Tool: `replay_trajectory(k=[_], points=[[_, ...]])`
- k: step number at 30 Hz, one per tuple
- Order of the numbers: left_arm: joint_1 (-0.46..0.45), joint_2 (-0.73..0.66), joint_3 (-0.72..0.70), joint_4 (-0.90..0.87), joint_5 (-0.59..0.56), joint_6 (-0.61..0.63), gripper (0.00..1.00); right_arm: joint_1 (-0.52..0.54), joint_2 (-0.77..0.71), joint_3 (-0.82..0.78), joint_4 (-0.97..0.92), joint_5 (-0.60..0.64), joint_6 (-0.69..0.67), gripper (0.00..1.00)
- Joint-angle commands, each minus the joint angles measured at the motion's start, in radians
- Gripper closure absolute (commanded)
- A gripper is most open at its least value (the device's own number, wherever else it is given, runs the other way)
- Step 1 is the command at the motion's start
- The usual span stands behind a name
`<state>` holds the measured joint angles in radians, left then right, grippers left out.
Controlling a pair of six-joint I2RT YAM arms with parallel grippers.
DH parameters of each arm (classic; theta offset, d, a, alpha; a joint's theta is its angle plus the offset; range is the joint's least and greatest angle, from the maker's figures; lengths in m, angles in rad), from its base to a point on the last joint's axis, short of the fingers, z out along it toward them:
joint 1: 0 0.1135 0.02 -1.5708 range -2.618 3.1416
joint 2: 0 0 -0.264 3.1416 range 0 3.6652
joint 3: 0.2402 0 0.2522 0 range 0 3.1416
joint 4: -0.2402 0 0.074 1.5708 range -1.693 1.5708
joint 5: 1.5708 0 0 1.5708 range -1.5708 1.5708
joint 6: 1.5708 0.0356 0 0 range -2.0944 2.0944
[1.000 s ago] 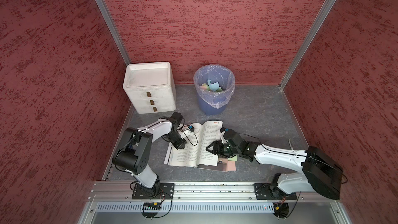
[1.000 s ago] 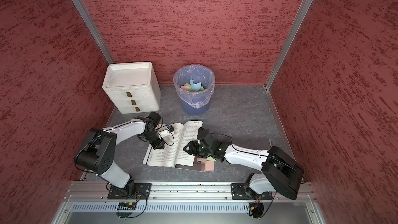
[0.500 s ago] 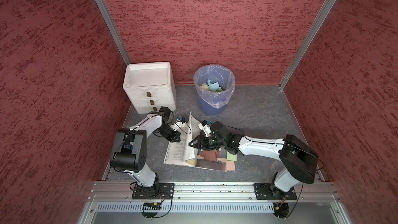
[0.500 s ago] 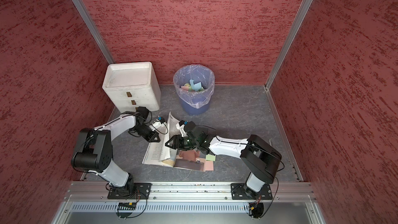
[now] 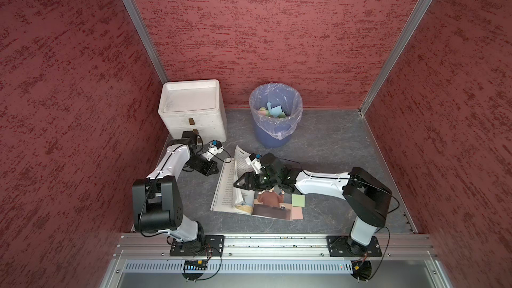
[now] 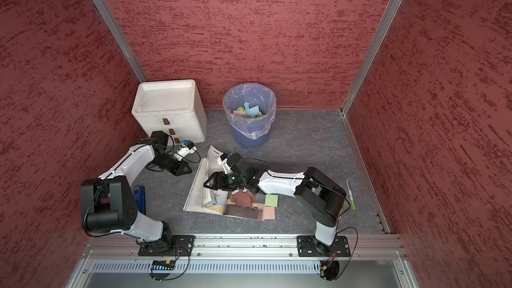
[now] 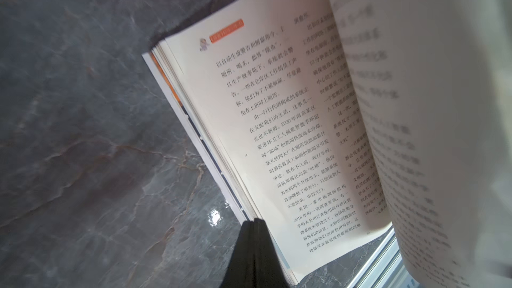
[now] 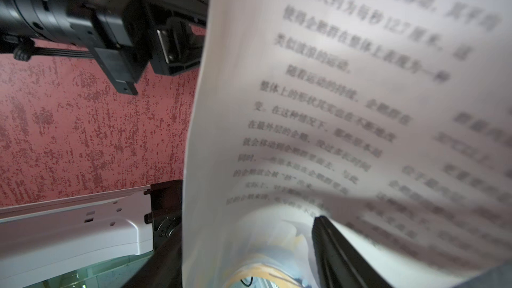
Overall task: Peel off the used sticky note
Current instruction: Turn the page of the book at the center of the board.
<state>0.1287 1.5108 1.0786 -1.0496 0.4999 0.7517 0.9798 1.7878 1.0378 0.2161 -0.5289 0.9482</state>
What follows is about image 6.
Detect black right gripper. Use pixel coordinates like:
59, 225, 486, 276
203, 171, 247, 191

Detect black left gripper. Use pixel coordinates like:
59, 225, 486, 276
150, 151, 193, 177

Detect children's book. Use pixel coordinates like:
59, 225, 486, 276
183, 147, 265, 221

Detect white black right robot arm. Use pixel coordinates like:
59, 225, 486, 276
203, 153, 347, 249

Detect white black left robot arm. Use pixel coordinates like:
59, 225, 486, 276
80, 131, 197, 255

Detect green sticky note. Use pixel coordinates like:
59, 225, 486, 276
265, 195, 279, 207

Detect pink sticky note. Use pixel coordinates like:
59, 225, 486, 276
263, 206, 275, 221

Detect discarded sticky notes in bin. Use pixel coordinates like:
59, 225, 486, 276
232, 102, 263, 119

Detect white three-drawer cabinet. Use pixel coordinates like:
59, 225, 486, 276
131, 79, 207, 143

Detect blue trash bin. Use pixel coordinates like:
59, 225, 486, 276
223, 83, 277, 149

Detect clear plastic bin liner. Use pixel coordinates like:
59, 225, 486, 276
223, 83, 277, 139

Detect green white pen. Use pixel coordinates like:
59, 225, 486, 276
346, 179, 356, 211

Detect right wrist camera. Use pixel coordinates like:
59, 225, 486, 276
217, 153, 232, 175

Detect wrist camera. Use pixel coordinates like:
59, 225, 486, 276
173, 140, 197, 161
217, 153, 232, 175

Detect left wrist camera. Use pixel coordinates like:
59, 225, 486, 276
173, 140, 197, 161

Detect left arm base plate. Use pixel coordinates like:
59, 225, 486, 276
138, 235, 196, 257

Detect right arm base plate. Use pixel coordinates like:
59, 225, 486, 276
296, 235, 351, 258

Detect aluminium front rail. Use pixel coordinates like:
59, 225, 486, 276
80, 231, 409, 261

